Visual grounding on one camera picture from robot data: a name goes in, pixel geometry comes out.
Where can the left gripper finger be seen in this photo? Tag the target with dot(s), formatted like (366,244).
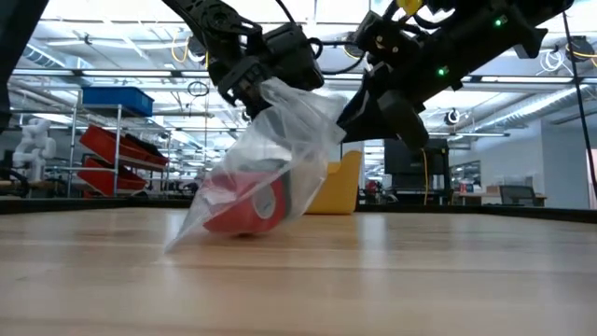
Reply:
(255,108)

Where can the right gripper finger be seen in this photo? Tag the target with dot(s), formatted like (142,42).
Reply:
(368,116)

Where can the clear plastic zip bag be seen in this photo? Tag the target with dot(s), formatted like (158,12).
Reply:
(289,130)

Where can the red bandage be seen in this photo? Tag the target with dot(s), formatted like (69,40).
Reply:
(242,210)

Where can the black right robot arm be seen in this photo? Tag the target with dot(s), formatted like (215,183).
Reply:
(513,28)

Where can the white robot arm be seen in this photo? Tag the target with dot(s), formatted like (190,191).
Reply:
(35,149)

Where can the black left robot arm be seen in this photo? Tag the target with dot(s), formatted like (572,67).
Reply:
(219,18)

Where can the black monitor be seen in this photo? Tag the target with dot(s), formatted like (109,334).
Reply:
(396,163)

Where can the small yellow tag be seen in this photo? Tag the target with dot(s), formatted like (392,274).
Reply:
(409,5)

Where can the yellow plastic bin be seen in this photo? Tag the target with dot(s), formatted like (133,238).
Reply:
(338,186)

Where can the blue storage bin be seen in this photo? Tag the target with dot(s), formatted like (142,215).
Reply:
(116,100)

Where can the wooden work table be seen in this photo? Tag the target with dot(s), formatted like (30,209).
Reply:
(476,198)

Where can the metal shelf rack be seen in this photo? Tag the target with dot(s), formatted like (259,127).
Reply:
(118,122)

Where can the black office chair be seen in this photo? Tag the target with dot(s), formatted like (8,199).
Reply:
(517,195)

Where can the red plastic storage bin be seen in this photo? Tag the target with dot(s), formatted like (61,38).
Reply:
(100,140)
(100,179)

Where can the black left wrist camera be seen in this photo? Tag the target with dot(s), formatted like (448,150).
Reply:
(294,56)

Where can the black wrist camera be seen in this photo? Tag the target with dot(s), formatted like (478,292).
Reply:
(382,39)
(294,56)

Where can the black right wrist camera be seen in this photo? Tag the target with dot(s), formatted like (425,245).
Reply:
(382,39)

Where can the black aluminium table frame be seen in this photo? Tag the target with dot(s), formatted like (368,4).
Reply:
(93,204)

